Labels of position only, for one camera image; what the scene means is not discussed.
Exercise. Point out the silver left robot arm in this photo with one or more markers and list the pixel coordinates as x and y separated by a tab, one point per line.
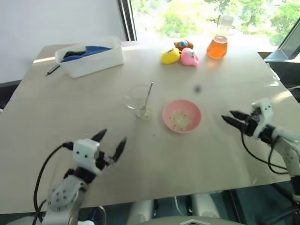
68	192

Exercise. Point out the black pen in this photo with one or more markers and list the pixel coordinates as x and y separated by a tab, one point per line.
52	70

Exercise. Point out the brown plush toy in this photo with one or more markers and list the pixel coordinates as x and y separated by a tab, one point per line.
183	45

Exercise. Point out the blue cloth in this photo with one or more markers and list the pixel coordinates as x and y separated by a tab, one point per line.
96	50

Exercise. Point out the dark angular equipment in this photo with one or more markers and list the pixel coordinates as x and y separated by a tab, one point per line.
290	49

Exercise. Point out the clear glass cup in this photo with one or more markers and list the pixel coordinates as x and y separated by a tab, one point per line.
133	98

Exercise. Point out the black cloth item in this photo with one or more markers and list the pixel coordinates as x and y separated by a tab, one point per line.
72	52

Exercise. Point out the black window frame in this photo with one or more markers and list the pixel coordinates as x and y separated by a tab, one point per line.
127	21

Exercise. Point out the pink bowl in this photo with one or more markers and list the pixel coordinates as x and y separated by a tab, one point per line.
171	107

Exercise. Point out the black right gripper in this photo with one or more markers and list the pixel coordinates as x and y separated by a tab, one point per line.
250	125

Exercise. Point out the silver rounded robot leg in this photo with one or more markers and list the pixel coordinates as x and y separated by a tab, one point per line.
140	211
204	206

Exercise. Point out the white plastic bin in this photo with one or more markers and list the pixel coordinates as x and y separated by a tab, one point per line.
93	64

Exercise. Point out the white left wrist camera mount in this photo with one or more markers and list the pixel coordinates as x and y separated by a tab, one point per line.
85	154

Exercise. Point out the silver metal spoon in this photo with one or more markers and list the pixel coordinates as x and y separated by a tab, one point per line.
149	93

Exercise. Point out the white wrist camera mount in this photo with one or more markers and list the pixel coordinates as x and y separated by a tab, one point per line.
264	114
85	154

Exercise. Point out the yellow plush toy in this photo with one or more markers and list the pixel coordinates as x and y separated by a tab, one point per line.
170	56

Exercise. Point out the pink plush toy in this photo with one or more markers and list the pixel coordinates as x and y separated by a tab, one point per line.
189	58

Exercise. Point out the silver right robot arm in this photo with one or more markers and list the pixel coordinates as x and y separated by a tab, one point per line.
288	150

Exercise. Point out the grey robot torso edge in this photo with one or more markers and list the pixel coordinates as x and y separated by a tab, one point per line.
189	221

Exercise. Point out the glass flask with orange liquid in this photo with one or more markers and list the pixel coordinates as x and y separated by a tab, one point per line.
216	48

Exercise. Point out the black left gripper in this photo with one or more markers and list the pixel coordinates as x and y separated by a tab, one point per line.
104	160

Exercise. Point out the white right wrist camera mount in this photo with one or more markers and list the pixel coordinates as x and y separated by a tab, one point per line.
264	114

